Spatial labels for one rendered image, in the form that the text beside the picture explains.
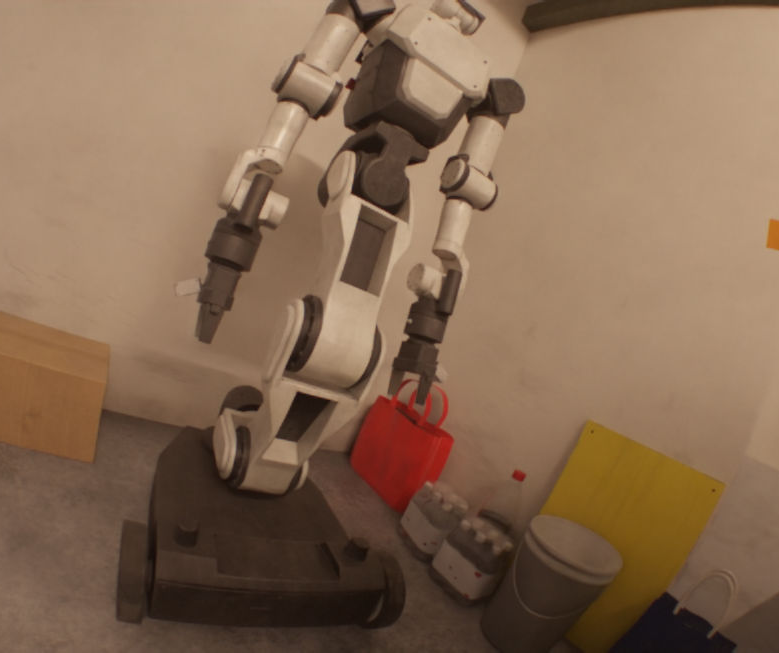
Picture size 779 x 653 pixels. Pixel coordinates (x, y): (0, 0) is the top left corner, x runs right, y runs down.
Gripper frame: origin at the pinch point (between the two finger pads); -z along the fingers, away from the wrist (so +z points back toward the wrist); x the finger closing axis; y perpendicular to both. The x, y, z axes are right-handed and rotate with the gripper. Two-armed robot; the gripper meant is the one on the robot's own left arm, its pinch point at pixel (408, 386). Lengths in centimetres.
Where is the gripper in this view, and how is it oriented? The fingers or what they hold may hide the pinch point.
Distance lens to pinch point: 87.8
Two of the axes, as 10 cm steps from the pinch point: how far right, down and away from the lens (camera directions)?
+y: 8.1, 3.1, 5.1
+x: 5.2, 0.4, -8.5
